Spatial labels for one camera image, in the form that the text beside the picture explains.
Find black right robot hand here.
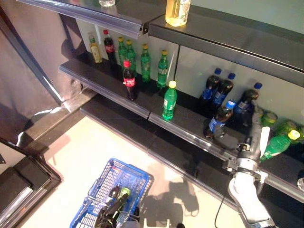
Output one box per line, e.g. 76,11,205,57
250,98,262,128

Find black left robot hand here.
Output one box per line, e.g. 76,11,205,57
94,192,131,228

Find Pepsi cola bottle blue label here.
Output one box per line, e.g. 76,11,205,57
203,100,236,139
199,68,223,105
108,185,122,198
234,82,263,126
212,73,236,107

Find blue plastic shopping basket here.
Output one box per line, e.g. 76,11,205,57
69,157,155,228

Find green soda bottle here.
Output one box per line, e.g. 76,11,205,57
118,187,132,198

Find black low display shelf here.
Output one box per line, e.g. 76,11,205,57
0,137,63,228

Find black shelving base plinth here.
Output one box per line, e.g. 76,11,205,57
79,95,304,228

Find large yellow tea bottle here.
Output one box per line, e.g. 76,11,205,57
165,0,192,27

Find Coca-Cola bottle red cap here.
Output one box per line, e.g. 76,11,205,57
123,60,138,101
103,29,117,67

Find small yellow tea bottle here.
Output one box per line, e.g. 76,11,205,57
89,35,103,64

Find black shelf board clear rail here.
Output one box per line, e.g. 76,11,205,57
148,91,304,204
16,0,167,38
58,58,164,119

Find black cable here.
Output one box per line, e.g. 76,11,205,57
214,194,226,228

